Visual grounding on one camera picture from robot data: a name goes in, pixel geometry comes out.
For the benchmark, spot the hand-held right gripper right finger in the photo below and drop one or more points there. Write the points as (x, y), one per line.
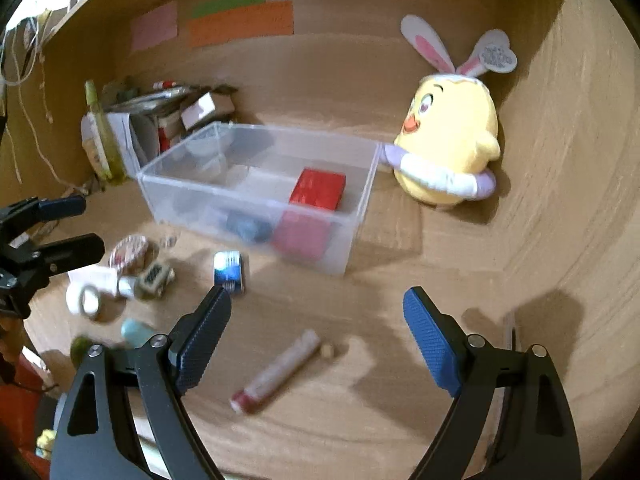
(435, 340)

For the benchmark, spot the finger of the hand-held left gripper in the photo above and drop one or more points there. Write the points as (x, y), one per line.
(70, 252)
(62, 206)

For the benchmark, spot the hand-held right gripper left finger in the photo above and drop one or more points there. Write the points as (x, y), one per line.
(205, 340)

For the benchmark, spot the white tape roll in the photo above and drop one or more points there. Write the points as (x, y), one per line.
(102, 312)

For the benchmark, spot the pale green tube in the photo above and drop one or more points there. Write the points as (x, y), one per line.
(136, 332)

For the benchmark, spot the clear plastic storage box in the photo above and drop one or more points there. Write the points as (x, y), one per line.
(200, 200)

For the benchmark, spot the white paper slip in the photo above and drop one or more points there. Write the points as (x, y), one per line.
(92, 276)

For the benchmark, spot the white printed packet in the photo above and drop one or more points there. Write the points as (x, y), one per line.
(90, 145)

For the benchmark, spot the small white tag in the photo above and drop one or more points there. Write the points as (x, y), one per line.
(155, 279)

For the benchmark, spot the white folded papers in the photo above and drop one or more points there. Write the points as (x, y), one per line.
(132, 140)

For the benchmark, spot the dark blue small item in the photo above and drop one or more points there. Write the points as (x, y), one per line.
(247, 227)

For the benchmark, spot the red carton with white print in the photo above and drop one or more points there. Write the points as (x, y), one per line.
(164, 141)

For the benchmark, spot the red cloth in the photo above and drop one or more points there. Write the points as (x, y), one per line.
(20, 410)

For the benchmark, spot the small yellow toy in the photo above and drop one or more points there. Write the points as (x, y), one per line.
(45, 442)

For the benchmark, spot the red and white pen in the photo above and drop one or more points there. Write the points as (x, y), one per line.
(167, 83)

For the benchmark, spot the small white carton box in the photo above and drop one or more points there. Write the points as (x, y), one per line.
(205, 110)

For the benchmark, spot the red box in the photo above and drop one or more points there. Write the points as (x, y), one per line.
(320, 187)

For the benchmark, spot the pink paper note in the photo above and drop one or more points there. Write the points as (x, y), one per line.
(155, 26)

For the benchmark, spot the yellow chick plush toy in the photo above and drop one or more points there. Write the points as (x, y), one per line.
(450, 125)

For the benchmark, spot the orange paper note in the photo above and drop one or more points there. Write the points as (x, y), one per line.
(240, 25)

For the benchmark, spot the green paper note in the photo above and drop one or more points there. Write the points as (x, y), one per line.
(227, 4)

